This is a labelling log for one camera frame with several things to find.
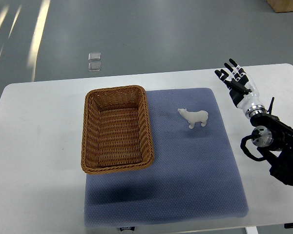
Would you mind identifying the white bear figurine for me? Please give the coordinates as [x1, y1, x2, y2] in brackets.
[177, 108, 209, 129]

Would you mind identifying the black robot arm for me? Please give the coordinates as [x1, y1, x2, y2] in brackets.
[240, 98, 293, 186]

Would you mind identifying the lower clear floor plate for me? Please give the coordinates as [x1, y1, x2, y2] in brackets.
[88, 61, 101, 71]

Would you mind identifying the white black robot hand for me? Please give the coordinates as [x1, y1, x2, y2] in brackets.
[214, 59, 266, 119]

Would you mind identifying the blue-grey fabric mat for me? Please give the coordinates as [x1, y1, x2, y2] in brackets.
[84, 88, 249, 228]

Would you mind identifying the brown wicker basket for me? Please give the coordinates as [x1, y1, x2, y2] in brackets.
[81, 85, 154, 175]

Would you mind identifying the black label under table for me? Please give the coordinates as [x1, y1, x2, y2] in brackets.
[120, 226, 135, 232]

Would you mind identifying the clear floor plate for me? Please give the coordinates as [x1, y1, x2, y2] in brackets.
[88, 61, 101, 71]
[88, 52, 101, 61]

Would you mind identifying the upper clear floor plate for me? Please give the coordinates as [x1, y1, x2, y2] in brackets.
[88, 52, 101, 61]

